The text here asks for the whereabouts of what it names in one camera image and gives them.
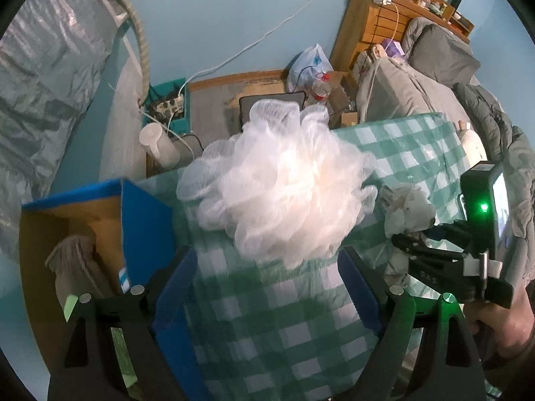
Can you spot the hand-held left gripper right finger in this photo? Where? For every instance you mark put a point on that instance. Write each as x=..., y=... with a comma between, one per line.
x=359, y=296

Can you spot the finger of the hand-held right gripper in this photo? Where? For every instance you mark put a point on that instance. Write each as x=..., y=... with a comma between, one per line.
x=447, y=230
x=430, y=259

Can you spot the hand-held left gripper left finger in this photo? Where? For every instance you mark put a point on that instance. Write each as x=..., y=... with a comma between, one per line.
x=175, y=292

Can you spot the white tissue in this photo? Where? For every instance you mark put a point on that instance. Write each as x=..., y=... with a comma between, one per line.
x=407, y=209

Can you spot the blue cardboard box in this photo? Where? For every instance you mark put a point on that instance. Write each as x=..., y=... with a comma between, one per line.
x=142, y=225

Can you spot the white mesh bath loofah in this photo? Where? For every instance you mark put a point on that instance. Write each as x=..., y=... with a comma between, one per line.
x=284, y=183

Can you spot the person's right hand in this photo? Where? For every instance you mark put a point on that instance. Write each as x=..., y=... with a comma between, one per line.
x=508, y=326

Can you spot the green checkered tablecloth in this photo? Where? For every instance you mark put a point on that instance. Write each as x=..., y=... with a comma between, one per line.
x=259, y=321

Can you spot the grey green duvet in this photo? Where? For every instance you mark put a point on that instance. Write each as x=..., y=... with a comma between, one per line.
x=501, y=133

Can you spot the beige sock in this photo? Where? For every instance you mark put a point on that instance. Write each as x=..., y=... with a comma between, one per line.
x=75, y=259

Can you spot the white plastic pitcher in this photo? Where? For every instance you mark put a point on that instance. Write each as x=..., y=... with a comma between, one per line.
x=161, y=146

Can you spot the beige bed blanket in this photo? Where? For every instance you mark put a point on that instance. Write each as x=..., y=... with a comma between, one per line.
x=397, y=92

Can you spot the small cardboard box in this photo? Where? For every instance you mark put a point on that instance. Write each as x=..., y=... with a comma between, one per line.
x=345, y=119

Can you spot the power strip in teal box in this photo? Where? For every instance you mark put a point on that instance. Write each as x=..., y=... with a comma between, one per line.
x=179, y=127

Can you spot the dark grey pillow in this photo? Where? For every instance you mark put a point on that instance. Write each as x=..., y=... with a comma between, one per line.
x=443, y=54

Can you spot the grey power strip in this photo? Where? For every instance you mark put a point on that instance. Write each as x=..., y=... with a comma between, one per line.
x=167, y=105

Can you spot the clear plastic bottle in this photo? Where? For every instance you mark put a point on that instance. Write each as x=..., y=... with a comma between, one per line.
x=321, y=92

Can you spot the purple pouch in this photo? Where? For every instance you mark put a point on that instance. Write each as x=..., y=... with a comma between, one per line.
x=393, y=48

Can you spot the black laptop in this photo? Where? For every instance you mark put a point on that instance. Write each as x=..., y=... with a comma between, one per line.
x=267, y=98

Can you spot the white plastic bag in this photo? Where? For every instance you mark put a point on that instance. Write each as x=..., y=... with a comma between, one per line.
x=311, y=62

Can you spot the wooden headboard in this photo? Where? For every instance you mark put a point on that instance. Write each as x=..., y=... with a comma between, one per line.
x=376, y=21

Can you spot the silver foil curtain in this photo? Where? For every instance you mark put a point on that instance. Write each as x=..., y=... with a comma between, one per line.
x=41, y=92

